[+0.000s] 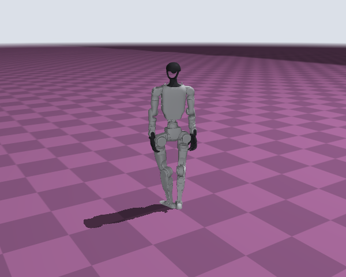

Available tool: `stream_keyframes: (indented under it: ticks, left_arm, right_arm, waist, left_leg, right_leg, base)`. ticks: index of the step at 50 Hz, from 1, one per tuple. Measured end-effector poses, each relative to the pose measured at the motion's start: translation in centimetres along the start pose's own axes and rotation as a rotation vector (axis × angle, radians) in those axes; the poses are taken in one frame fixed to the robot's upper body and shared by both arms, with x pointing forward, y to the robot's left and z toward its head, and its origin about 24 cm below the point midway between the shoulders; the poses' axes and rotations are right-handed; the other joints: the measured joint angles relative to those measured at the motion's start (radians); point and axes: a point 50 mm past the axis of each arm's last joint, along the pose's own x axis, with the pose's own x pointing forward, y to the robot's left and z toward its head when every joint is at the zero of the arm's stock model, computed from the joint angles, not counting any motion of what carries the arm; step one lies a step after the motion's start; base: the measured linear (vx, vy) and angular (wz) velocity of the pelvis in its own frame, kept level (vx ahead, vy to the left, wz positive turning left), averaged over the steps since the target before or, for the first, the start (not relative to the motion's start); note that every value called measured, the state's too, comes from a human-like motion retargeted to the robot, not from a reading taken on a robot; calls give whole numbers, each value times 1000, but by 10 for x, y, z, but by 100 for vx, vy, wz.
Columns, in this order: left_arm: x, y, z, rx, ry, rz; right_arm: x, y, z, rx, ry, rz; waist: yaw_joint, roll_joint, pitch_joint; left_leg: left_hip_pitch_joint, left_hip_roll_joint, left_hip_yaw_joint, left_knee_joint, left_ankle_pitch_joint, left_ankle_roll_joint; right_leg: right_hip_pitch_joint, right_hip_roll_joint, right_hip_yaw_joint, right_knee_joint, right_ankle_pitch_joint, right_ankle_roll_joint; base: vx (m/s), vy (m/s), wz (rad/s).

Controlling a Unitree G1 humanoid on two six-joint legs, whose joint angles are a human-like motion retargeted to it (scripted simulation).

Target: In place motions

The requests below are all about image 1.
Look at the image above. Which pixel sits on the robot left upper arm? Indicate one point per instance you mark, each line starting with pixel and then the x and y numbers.
pixel 156 92

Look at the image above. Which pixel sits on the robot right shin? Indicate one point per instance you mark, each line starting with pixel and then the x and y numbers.
pixel 180 185

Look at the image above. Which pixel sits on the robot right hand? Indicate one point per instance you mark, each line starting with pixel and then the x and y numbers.
pixel 193 141

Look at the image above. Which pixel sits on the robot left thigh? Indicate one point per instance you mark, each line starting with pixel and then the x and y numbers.
pixel 160 141

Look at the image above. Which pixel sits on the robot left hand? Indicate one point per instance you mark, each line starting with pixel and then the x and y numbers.
pixel 153 142

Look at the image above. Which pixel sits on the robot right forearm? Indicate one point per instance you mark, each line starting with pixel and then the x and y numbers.
pixel 191 119

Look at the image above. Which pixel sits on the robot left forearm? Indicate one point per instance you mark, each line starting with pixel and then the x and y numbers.
pixel 152 123

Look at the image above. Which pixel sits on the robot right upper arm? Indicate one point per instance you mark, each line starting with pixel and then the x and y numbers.
pixel 190 100

